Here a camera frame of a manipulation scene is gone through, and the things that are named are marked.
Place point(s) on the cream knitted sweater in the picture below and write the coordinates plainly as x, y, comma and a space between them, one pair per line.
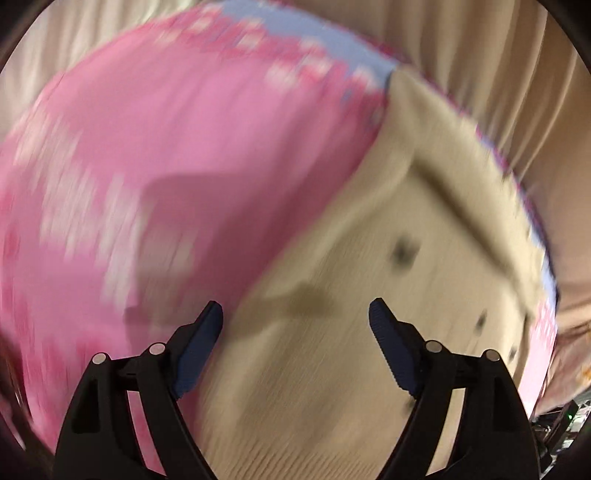
346, 369

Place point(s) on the beige curtain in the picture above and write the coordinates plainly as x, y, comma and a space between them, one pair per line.
485, 69

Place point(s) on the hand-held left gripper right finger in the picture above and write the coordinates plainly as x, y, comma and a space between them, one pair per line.
390, 344

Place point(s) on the pink and blue patterned blanket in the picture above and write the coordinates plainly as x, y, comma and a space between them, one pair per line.
161, 115

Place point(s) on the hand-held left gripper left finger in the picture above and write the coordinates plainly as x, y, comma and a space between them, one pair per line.
199, 344

